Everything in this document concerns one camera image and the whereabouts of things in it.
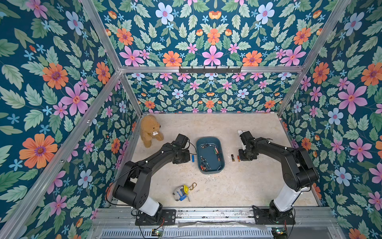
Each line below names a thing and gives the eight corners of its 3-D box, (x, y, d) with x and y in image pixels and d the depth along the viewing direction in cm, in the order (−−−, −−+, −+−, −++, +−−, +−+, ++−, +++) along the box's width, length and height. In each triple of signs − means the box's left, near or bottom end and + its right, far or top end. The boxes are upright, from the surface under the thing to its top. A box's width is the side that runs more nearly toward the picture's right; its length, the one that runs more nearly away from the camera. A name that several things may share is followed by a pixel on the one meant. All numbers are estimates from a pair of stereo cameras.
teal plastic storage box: (195, 174, 90) (195, 171, 87) (196, 140, 106) (196, 136, 103) (224, 174, 90) (225, 170, 87) (221, 140, 106) (221, 136, 103)
